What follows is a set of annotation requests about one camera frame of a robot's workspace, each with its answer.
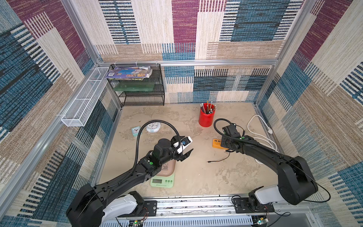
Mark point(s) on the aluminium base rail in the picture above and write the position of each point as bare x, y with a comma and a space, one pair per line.
217, 211

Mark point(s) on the orange power strip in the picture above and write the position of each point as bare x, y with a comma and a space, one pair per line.
216, 143

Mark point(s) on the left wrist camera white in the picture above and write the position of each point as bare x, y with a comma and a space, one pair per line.
185, 141

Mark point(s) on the red pencil cup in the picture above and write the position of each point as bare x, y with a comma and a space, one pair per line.
206, 120

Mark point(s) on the pink panda square bowl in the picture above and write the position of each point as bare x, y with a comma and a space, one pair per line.
167, 168

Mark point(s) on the colourful magazine on shelf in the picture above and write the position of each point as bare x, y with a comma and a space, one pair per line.
129, 73

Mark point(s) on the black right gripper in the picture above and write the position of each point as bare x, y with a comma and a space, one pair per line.
224, 139

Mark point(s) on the small teal square clock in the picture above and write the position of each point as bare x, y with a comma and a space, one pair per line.
135, 131

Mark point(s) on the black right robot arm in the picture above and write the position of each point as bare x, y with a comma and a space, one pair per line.
295, 180

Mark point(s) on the pencils in red cup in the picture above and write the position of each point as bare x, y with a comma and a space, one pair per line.
208, 108

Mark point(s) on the round white alarm clock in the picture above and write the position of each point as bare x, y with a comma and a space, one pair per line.
153, 127

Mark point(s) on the white wire wall basket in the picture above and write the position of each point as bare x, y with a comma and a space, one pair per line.
84, 103

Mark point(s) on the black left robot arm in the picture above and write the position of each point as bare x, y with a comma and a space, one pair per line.
93, 205

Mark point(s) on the green electronic kitchen scale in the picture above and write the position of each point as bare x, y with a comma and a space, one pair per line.
163, 181

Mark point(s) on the black wire mesh shelf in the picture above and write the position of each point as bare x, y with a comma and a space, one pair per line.
148, 91

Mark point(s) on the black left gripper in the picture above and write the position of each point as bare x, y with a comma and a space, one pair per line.
181, 158

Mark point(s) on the green folder on shelf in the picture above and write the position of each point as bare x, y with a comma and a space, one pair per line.
134, 87

